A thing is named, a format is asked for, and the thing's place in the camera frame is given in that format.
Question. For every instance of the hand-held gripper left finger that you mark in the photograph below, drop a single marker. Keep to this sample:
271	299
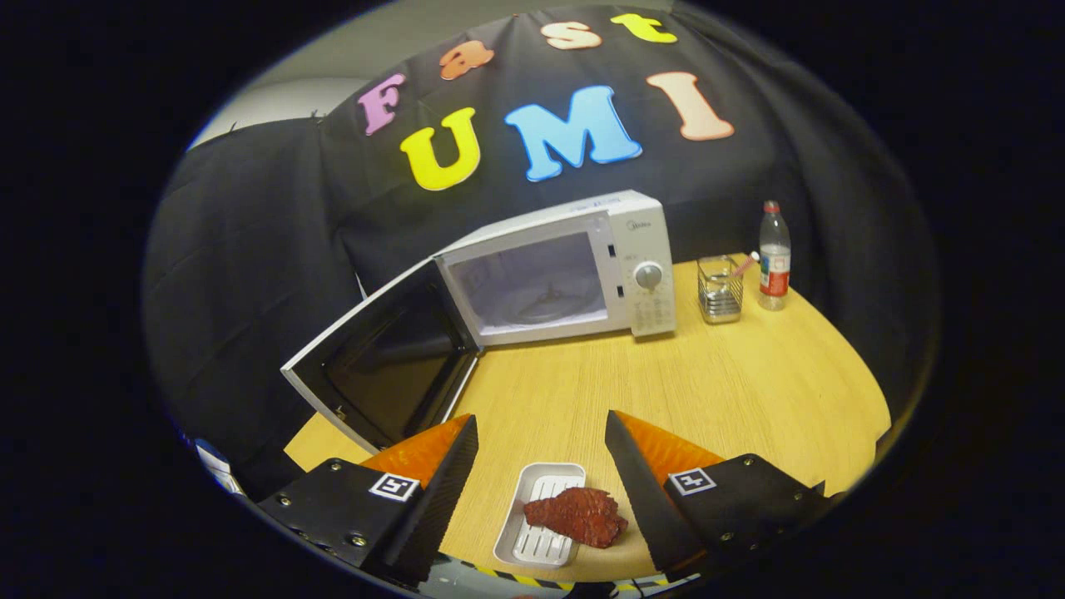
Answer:
441	499

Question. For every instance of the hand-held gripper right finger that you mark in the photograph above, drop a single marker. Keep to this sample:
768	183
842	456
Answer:
645	499

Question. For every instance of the red-brown meat piece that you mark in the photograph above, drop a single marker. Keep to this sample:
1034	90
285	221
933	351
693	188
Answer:
578	516

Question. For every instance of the white toaster oven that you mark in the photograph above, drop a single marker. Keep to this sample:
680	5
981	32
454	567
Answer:
636	237

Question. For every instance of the white plastic tray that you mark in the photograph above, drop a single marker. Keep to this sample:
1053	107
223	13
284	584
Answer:
537	545

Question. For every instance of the red white striped straw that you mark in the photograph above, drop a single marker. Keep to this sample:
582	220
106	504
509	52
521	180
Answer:
746	264

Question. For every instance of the clear bottle with red label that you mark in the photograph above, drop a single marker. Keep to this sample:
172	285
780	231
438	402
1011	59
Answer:
775	266

